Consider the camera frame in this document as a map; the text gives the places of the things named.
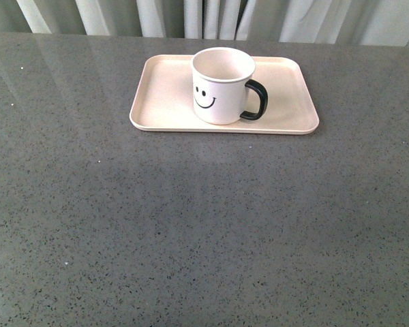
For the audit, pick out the white smiley mug black handle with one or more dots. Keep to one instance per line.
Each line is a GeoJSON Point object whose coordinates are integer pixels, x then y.
{"type": "Point", "coordinates": [223, 89]}

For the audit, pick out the pale pink rectangular tray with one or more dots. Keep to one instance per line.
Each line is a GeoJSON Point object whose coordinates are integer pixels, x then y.
{"type": "Point", "coordinates": [163, 100]}

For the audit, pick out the white pleated curtain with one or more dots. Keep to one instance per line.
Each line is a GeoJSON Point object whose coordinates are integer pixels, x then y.
{"type": "Point", "coordinates": [384, 23]}

